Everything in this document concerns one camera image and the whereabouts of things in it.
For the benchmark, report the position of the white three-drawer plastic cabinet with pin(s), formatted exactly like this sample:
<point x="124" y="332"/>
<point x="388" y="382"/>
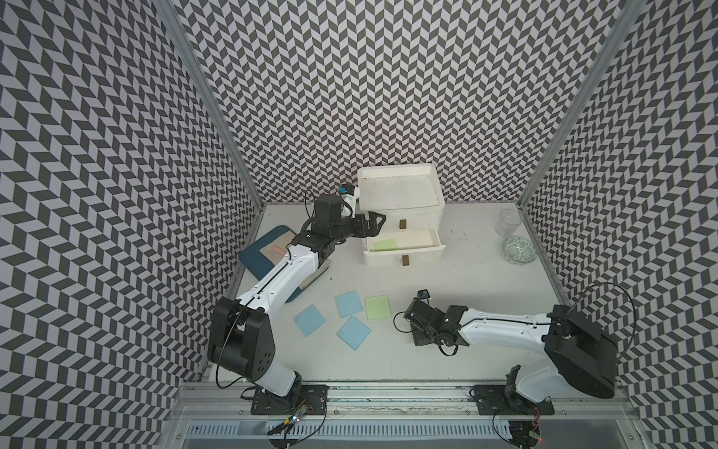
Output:
<point x="409" y="196"/>

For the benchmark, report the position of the dark blue tray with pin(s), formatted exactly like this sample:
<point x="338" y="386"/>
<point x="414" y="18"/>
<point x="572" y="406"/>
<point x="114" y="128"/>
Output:
<point x="259" y="265"/>

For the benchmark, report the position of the green sticky note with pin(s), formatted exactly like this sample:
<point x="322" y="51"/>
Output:
<point x="386" y="245"/>
<point x="378" y="308"/>

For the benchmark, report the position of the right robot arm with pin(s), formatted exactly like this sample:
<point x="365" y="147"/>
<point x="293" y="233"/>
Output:
<point x="578" y="354"/>

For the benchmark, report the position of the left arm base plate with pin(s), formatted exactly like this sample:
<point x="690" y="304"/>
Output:
<point x="312" y="397"/>

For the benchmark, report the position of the white drawer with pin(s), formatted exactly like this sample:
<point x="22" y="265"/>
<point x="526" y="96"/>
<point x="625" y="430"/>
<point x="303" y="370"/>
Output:
<point x="414" y="247"/>

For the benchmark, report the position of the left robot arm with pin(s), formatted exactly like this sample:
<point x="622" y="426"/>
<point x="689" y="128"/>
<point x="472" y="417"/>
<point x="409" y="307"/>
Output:
<point x="242" y="339"/>

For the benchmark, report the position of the blue sticky note lower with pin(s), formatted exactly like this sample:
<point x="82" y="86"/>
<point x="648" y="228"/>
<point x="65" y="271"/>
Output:
<point x="353" y="333"/>

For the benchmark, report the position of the clear drinking glass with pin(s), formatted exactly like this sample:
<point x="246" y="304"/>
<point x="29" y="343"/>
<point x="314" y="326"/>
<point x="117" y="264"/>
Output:
<point x="507" y="223"/>

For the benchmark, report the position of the aluminium front rail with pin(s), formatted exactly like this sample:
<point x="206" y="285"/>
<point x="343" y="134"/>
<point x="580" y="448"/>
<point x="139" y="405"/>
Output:
<point x="444" y="400"/>

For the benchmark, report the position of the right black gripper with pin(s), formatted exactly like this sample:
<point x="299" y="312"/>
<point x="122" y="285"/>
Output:
<point x="419" y="337"/>

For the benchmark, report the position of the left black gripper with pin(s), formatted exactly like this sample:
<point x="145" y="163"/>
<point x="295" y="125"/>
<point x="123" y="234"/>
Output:
<point x="372" y="229"/>

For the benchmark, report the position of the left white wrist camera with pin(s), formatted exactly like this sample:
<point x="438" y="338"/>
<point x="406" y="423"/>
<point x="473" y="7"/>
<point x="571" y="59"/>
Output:
<point x="349" y="193"/>

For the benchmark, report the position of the blue sticky note far left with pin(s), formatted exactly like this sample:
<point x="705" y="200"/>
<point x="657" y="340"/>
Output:
<point x="309" y="320"/>

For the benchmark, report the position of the blue sticky note upper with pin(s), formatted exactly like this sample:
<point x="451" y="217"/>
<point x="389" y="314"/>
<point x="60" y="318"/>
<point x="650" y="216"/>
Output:
<point x="348" y="304"/>

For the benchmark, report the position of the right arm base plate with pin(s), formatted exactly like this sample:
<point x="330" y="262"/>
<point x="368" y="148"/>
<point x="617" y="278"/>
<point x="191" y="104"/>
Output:
<point x="493" y="400"/>

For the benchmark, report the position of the blue sticky note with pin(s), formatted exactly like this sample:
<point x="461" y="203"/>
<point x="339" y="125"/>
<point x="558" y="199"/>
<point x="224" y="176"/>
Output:
<point x="348" y="304"/>
<point x="353" y="333"/>
<point x="309" y="320"/>

